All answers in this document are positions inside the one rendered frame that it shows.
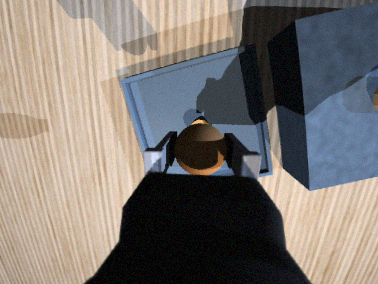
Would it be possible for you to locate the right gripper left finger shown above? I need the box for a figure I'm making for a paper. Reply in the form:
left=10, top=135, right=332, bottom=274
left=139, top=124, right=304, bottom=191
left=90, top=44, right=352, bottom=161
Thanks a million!
left=143, top=131, right=177, bottom=176

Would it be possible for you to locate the brown ball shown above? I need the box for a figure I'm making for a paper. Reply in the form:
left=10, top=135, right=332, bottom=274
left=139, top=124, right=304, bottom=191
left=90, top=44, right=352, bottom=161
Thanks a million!
left=174, top=123, right=227, bottom=175

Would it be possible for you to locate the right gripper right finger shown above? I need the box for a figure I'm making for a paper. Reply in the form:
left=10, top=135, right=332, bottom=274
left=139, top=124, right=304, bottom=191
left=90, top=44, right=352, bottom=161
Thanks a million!
left=224, top=133, right=262, bottom=181

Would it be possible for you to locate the blue rimmed tray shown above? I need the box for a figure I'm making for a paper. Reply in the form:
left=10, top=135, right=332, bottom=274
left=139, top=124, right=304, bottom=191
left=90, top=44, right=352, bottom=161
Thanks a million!
left=120, top=44, right=273, bottom=178

